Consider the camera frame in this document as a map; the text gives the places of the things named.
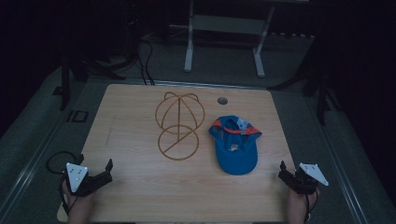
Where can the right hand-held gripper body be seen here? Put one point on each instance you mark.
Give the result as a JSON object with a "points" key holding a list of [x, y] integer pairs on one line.
{"points": [[306, 180]]}

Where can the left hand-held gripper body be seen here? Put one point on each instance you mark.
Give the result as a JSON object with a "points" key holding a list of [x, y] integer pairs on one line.
{"points": [[81, 182]]}

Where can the blue baseball cap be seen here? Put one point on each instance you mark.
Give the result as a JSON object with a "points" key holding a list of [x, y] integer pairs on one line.
{"points": [[235, 149]]}

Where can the person's left hand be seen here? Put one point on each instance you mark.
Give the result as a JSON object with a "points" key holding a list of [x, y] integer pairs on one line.
{"points": [[78, 207]]}

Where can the person's right hand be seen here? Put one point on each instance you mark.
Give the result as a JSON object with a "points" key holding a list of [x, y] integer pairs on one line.
{"points": [[298, 207]]}

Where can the dark tripod stand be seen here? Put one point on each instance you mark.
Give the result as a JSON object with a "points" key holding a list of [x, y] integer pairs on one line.
{"points": [[322, 93], [65, 84]]}

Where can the white metal frame stand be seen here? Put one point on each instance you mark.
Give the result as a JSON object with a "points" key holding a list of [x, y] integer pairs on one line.
{"points": [[189, 49]]}

